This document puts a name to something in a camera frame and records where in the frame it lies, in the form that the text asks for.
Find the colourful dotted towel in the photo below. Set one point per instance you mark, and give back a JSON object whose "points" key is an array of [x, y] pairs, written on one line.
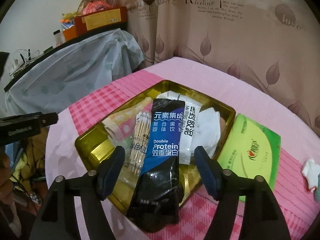
{"points": [[120, 125]]}

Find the grey plastic furniture cover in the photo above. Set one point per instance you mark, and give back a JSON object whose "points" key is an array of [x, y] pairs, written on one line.
{"points": [[73, 72]]}

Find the blue black protein sachet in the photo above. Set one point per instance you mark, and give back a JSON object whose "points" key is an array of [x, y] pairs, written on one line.
{"points": [[159, 191]]}

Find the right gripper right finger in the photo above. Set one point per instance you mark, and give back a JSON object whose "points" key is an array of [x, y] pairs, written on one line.
{"points": [[262, 219]]}

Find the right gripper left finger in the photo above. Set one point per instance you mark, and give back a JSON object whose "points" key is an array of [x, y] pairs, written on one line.
{"points": [[57, 217]]}

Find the clothes pile on floor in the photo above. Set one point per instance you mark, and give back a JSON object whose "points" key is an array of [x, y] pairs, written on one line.
{"points": [[28, 177]]}

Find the cotton swabs packet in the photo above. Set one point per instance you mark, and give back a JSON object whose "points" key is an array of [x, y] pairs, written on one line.
{"points": [[135, 149]]}

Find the pink checkered tablecloth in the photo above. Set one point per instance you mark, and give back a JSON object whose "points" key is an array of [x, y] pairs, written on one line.
{"points": [[299, 143]]}

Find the orange plastic bag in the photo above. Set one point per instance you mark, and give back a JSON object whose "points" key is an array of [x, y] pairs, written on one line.
{"points": [[95, 6]]}

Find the red yellow cardboard box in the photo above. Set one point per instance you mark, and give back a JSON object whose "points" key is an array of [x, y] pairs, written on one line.
{"points": [[103, 18]]}

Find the green tin lid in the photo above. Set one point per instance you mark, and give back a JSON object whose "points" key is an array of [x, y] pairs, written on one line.
{"points": [[251, 149]]}

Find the teal fluffy scrunchie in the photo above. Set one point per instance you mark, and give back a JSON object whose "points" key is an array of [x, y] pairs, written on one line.
{"points": [[317, 194]]}

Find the person left hand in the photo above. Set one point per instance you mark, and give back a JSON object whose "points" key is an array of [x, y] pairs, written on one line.
{"points": [[6, 186]]}

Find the white red-trimmed cotton pads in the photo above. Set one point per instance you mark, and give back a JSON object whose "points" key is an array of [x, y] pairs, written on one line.
{"points": [[311, 172]]}

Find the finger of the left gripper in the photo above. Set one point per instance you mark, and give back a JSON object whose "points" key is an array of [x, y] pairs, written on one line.
{"points": [[48, 119]]}

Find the white bottle on shelf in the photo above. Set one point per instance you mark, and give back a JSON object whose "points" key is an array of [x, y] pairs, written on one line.
{"points": [[59, 37]]}

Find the beige leaf-print curtain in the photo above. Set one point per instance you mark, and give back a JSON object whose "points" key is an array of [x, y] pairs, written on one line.
{"points": [[272, 45]]}

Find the beige makeup sponge egg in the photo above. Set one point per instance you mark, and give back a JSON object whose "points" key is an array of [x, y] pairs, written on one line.
{"points": [[222, 126]]}

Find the white sachet packet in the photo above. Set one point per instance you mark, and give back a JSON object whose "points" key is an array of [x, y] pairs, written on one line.
{"points": [[191, 111]]}

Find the white socks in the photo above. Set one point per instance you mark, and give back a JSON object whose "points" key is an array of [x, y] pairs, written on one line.
{"points": [[207, 131]]}

